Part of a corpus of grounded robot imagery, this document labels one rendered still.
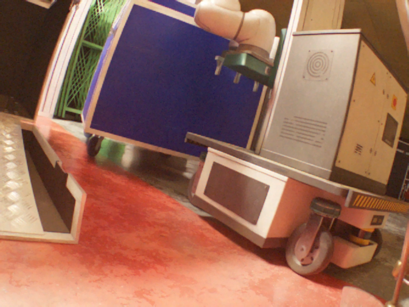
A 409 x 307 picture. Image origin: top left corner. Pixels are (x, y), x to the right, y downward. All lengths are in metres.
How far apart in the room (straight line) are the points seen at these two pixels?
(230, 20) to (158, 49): 0.54
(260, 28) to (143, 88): 0.73
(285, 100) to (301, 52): 0.20
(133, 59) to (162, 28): 0.25
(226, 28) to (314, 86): 0.52
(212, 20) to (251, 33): 0.19
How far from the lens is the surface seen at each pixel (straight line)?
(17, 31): 2.41
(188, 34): 1.82
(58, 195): 0.88
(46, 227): 0.77
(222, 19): 1.37
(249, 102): 1.98
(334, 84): 1.02
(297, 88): 1.11
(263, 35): 1.40
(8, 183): 0.89
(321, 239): 0.94
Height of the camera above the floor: 0.35
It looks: 3 degrees down
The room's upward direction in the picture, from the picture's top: 17 degrees clockwise
